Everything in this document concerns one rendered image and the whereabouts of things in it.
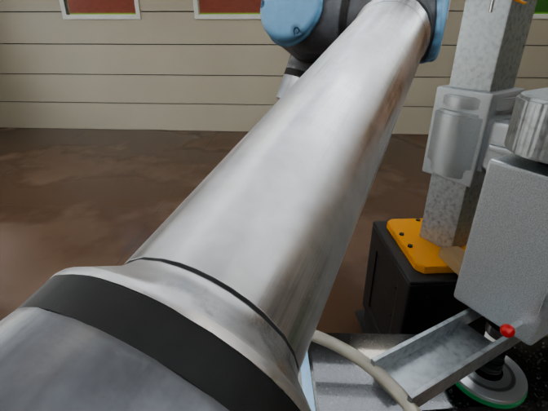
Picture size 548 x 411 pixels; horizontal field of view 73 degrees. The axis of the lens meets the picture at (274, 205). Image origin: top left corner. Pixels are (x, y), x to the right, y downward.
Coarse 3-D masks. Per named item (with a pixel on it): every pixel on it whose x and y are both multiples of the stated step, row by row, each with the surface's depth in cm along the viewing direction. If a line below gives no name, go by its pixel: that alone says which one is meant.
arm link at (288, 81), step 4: (284, 76) 64; (288, 76) 63; (292, 76) 62; (284, 80) 63; (288, 80) 62; (292, 80) 62; (296, 80) 62; (284, 84) 63; (288, 84) 62; (292, 84) 62; (280, 88) 64; (284, 88) 63; (288, 88) 62; (280, 92) 64; (284, 92) 63; (276, 96) 65; (280, 96) 64
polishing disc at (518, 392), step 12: (504, 372) 113; (516, 372) 113; (468, 384) 109; (480, 384) 109; (492, 384) 109; (504, 384) 109; (516, 384) 109; (480, 396) 106; (492, 396) 106; (504, 396) 106; (516, 396) 106
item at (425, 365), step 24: (432, 336) 97; (456, 336) 100; (480, 336) 101; (384, 360) 89; (408, 360) 93; (432, 360) 93; (456, 360) 93; (480, 360) 90; (408, 384) 86; (432, 384) 81
